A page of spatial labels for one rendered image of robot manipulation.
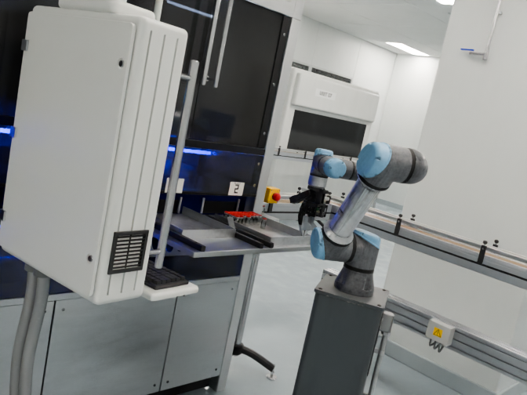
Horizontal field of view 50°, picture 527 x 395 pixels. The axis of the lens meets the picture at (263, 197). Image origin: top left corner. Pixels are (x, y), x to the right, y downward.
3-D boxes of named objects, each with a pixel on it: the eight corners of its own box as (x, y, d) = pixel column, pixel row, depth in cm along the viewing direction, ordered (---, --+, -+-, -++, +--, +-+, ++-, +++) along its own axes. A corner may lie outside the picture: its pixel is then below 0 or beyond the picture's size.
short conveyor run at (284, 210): (245, 221, 273) (252, 190, 270) (224, 212, 283) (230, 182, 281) (331, 221, 322) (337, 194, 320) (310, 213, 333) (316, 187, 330)
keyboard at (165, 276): (75, 249, 189) (77, 242, 189) (110, 246, 201) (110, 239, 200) (155, 290, 166) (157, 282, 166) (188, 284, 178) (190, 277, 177)
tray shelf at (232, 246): (118, 218, 220) (118, 213, 220) (245, 218, 271) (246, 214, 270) (193, 257, 188) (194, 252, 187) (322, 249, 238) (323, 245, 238)
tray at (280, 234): (213, 221, 240) (215, 213, 240) (256, 221, 259) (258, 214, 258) (269, 245, 217) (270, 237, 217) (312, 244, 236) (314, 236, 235)
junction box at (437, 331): (424, 336, 279) (428, 319, 278) (429, 335, 283) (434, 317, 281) (446, 346, 271) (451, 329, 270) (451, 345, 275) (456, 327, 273)
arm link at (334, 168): (357, 162, 213) (344, 158, 224) (330, 157, 210) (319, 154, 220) (352, 183, 214) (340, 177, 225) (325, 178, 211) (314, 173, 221)
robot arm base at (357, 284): (375, 290, 220) (380, 266, 218) (371, 300, 205) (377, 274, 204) (337, 279, 224) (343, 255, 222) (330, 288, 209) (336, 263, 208)
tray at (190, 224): (129, 213, 223) (131, 204, 223) (182, 214, 242) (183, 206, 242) (180, 239, 200) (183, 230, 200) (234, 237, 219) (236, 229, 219)
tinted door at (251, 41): (188, 139, 226) (216, -12, 217) (263, 148, 258) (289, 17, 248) (189, 139, 226) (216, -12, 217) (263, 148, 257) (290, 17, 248)
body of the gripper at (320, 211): (314, 219, 223) (320, 189, 221) (297, 213, 229) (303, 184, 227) (325, 219, 229) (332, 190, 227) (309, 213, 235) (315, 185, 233)
